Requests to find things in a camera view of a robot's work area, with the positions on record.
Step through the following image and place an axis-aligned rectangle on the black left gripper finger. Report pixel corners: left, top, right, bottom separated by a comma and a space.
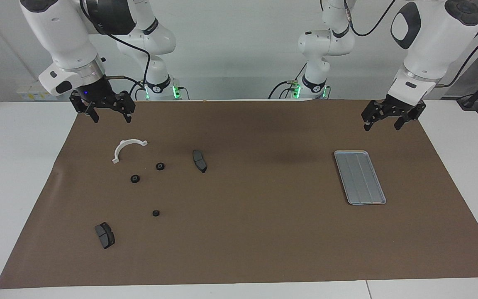
361, 100, 383, 131
395, 103, 426, 130

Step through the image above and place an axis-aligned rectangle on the white curved plastic bracket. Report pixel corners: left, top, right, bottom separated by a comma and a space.
112, 140, 148, 164

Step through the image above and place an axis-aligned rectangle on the silver metal tray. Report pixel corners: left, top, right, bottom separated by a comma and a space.
334, 150, 387, 206

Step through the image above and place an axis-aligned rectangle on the dark grey brake pad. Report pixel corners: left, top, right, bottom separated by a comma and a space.
94, 222, 116, 250
192, 149, 207, 174

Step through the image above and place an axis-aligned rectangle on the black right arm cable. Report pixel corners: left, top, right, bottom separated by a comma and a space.
79, 0, 152, 100

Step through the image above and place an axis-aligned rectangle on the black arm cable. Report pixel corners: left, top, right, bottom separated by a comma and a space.
343, 0, 478, 90
79, 0, 152, 100

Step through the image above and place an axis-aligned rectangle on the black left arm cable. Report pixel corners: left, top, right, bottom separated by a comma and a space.
343, 0, 478, 90

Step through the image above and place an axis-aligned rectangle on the brown table mat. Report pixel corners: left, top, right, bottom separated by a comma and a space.
0, 99, 478, 289

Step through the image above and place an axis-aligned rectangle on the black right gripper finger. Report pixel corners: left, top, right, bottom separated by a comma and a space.
70, 94, 100, 123
110, 92, 136, 123

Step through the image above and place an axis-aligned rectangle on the white power strip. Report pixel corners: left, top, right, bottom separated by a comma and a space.
17, 85, 53, 101

